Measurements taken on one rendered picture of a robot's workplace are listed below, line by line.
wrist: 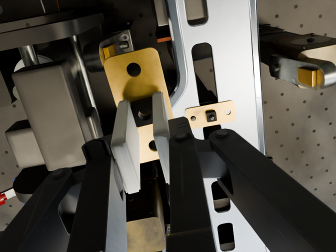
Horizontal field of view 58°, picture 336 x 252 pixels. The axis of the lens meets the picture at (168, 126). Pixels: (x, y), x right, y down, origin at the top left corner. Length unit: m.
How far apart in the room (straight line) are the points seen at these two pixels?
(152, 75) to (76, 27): 0.13
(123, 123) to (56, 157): 0.18
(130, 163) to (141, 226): 0.37
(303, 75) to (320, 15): 0.44
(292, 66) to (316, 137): 0.52
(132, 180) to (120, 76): 0.08
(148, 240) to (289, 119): 0.56
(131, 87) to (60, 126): 0.13
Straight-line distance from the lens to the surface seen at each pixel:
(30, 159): 0.39
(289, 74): 0.50
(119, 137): 0.15
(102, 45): 0.40
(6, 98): 0.45
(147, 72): 0.21
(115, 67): 0.21
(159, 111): 0.17
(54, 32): 0.30
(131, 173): 0.15
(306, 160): 1.01
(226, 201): 0.63
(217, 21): 0.49
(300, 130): 0.96
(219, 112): 0.52
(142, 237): 0.54
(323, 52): 0.51
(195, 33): 0.49
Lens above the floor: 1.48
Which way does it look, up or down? 67 degrees down
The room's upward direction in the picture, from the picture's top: 170 degrees clockwise
